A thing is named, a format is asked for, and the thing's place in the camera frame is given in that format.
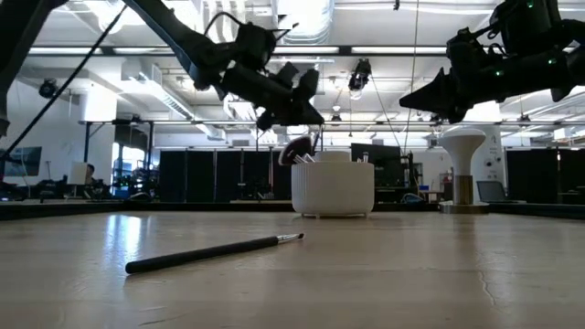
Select silver air duct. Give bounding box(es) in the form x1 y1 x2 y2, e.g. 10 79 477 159
273 0 335 45

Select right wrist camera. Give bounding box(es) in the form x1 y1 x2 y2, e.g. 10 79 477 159
445 26 495 69

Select white box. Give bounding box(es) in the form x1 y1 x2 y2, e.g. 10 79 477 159
68 161 88 186

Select overhead beam with light strips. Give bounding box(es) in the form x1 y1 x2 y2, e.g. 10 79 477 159
27 44 585 58

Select black partition panels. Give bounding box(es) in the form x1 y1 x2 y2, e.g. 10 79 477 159
158 149 293 203
505 147 585 206

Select dark wall monitor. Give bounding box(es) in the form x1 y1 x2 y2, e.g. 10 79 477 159
0 146 43 178

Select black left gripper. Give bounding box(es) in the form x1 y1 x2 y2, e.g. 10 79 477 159
218 60 326 133

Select long black arm cable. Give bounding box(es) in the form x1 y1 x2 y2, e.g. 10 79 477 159
0 5 128 161

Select black ceiling camera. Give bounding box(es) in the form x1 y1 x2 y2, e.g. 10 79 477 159
346 58 373 92

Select round black ceiling fixture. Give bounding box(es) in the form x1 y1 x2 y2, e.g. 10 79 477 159
38 78 59 100

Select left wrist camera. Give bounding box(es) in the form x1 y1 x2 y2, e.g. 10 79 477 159
234 20 279 70

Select fluffy powder brush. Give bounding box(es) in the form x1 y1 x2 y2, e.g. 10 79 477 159
278 134 315 167

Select long thin black liner brush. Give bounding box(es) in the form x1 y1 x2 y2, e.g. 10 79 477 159
124 232 305 275

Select grey chair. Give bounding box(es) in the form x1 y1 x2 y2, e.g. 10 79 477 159
475 179 527 205

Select thin hanging cable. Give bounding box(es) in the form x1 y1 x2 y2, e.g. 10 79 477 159
403 0 420 154

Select white ribbed round container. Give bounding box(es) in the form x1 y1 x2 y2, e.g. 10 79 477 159
291 151 376 218

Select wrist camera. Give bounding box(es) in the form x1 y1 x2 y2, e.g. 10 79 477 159
234 20 279 70
445 26 495 69

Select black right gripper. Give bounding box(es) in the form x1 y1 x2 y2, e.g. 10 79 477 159
399 53 573 125

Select white mushroom table lamp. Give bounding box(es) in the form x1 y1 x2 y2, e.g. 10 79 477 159
437 127 491 215

